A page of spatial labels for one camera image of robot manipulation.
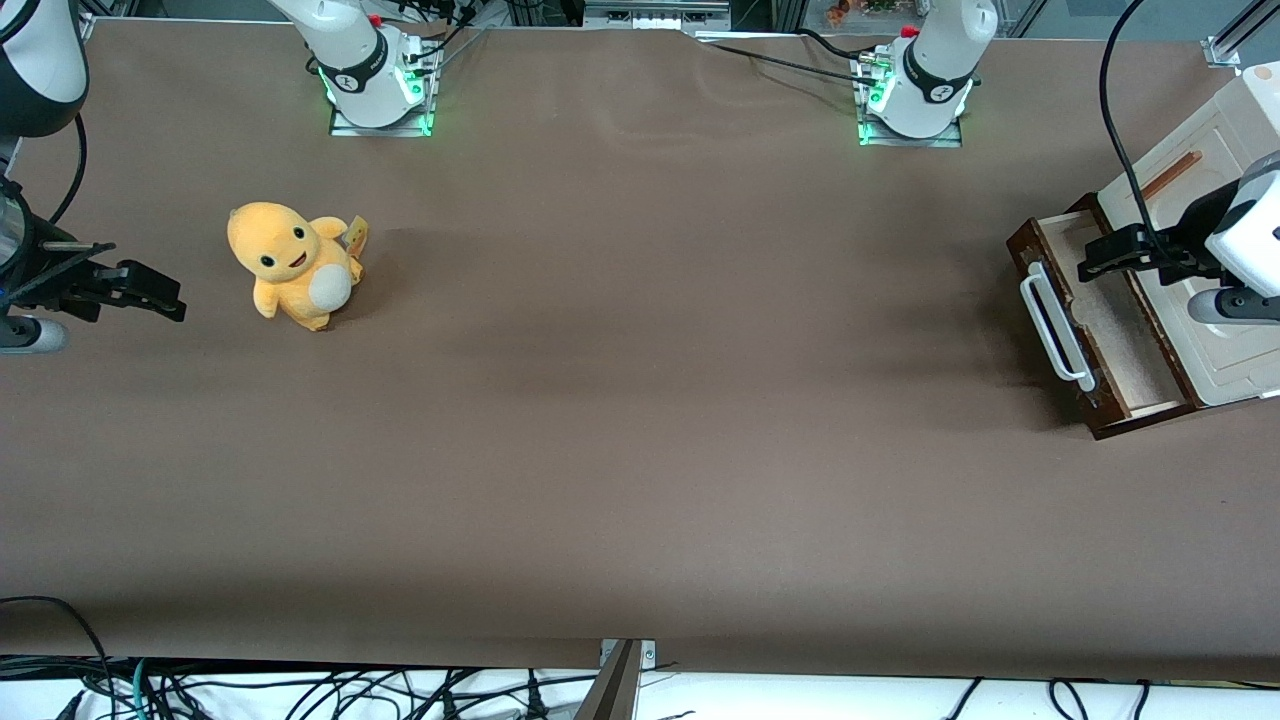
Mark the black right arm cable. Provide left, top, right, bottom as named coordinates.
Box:
left=48, top=112, right=89, bottom=227

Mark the black cable bundle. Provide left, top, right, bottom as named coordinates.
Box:
left=398, top=0, right=493, bottom=77

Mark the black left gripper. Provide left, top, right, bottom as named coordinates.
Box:
left=1078, top=185, right=1241, bottom=286

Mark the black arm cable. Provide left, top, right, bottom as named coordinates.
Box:
left=1099, top=0, right=1176, bottom=266
left=48, top=112, right=89, bottom=227

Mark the dark metal post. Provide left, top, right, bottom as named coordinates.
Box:
left=572, top=640, right=643, bottom=720

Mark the white and wood cabinet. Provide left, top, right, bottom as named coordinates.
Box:
left=1095, top=62, right=1280, bottom=409

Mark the short black base cable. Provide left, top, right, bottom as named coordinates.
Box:
left=795, top=27, right=881, bottom=64

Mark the table cover sheet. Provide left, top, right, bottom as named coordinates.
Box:
left=0, top=18, right=1280, bottom=683

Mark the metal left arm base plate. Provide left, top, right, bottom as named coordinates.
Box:
left=856, top=55, right=964, bottom=149

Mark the orange plush toy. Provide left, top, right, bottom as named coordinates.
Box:
left=226, top=201, right=370, bottom=333

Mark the dark wood drawer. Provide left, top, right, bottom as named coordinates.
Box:
left=1007, top=193, right=1201, bottom=441

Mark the grey equipment rail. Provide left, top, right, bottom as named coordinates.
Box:
left=583, top=0, right=733, bottom=31

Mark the long black base cable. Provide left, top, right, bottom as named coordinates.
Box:
left=693, top=38, right=881, bottom=85

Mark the white drawer handle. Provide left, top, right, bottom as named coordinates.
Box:
left=1018, top=260, right=1099, bottom=394

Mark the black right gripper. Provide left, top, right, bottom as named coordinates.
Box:
left=0, top=232, right=188, bottom=324

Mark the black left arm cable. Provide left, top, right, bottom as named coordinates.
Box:
left=1099, top=0, right=1176, bottom=266

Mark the black looped floor cable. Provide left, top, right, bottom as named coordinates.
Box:
left=0, top=595, right=119, bottom=720

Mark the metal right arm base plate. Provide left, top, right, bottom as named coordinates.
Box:
left=328, top=45, right=438, bottom=138

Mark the aluminium frame strut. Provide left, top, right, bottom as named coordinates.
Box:
left=1203, top=0, right=1280, bottom=69

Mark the silver metal bracket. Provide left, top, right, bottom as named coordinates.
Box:
left=598, top=638, right=658, bottom=669

